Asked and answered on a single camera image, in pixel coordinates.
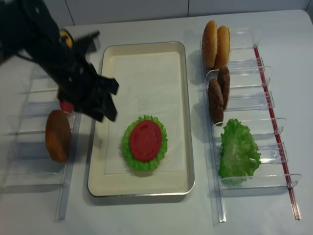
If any green lettuce leaf in rack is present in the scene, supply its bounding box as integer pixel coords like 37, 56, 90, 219
218, 118, 261, 186

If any brown bun bottom left rack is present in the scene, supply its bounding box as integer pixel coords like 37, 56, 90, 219
45, 110, 71, 163

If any clear acrylic rack right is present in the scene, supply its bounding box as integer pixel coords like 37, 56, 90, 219
203, 28, 302, 224

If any red tomato slice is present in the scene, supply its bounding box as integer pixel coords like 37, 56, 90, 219
59, 101, 74, 114
129, 120, 162, 162

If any brown meat patty rear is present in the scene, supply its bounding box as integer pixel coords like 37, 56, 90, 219
217, 66, 230, 110

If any red tomato slice in rack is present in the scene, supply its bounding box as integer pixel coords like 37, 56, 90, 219
59, 101, 74, 114

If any clear acrylic rack left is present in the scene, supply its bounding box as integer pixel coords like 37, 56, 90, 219
0, 56, 94, 223

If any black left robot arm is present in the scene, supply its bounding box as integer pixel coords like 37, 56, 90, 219
0, 0, 119, 122

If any bun half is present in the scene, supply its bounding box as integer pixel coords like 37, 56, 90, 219
201, 20, 218, 70
214, 25, 230, 69

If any bun half rear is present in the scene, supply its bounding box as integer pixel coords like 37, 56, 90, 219
201, 20, 218, 70

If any lettuce leaf on tray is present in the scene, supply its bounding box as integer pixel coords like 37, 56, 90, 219
122, 115, 168, 172

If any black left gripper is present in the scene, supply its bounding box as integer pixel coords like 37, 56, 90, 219
50, 61, 119, 122

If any white paper tray liner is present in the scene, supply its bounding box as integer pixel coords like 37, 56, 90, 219
104, 52, 186, 174

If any clear acrylic rack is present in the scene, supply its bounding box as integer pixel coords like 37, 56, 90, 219
203, 28, 302, 224
0, 56, 94, 223

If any brown meat patty front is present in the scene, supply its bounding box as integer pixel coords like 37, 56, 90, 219
207, 79, 224, 124

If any bun half front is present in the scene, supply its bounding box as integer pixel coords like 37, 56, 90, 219
214, 25, 230, 69

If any brown meat patty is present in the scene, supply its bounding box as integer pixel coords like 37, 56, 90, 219
207, 79, 224, 124
217, 66, 230, 110

